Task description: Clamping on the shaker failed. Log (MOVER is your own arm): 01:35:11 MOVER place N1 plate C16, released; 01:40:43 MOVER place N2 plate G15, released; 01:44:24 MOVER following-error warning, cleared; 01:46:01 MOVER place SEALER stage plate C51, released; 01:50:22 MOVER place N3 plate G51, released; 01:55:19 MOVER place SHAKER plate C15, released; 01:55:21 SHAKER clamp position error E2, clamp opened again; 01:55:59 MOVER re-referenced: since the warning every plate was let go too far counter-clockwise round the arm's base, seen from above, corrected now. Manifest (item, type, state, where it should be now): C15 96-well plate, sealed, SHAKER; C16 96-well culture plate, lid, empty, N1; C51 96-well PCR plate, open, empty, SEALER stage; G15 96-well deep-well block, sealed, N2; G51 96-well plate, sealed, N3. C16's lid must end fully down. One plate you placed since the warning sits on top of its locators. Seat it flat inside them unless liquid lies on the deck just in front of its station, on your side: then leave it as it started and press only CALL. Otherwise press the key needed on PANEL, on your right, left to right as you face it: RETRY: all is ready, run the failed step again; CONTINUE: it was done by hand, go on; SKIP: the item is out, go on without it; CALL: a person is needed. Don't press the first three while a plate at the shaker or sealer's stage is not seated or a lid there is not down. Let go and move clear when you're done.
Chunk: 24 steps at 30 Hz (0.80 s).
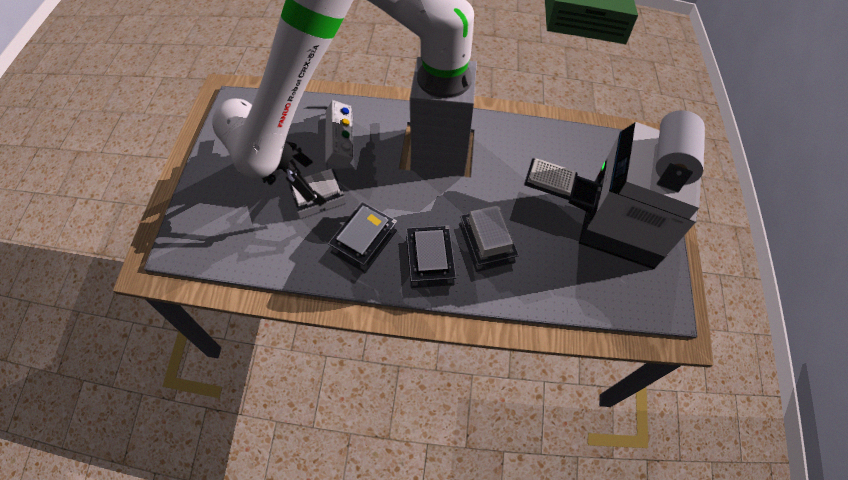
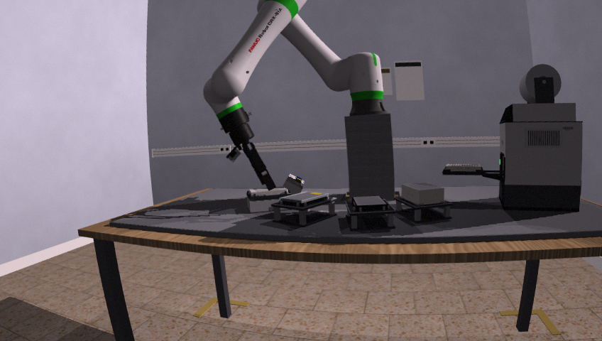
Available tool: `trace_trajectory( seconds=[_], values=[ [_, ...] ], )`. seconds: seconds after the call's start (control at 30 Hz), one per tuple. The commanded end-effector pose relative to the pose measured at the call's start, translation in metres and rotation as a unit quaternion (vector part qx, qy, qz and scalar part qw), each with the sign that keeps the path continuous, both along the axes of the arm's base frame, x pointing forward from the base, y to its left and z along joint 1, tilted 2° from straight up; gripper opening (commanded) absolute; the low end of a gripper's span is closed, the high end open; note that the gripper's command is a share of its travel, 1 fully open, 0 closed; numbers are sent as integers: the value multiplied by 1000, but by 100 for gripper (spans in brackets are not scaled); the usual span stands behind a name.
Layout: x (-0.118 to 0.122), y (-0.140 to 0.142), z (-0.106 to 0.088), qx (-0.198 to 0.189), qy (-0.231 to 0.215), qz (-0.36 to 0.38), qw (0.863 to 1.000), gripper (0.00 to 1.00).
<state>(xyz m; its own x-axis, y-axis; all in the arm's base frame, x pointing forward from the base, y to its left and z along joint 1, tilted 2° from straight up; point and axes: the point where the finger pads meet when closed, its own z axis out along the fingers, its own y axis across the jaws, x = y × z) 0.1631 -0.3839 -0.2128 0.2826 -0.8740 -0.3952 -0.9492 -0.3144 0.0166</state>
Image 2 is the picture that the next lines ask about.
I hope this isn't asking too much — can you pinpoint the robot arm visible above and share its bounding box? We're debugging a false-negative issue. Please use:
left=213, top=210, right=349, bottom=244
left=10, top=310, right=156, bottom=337
left=203, top=0, right=388, bottom=134

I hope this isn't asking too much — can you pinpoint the grey cylinder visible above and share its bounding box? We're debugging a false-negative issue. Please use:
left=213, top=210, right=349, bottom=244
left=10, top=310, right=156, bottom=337
left=519, top=64, right=562, bottom=104

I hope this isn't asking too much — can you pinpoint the grey button panel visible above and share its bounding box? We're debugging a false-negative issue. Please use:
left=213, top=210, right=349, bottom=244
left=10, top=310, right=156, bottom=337
left=283, top=174, right=304, bottom=195

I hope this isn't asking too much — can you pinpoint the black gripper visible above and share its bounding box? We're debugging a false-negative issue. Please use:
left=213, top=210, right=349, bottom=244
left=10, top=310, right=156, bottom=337
left=229, top=123, right=276, bottom=191

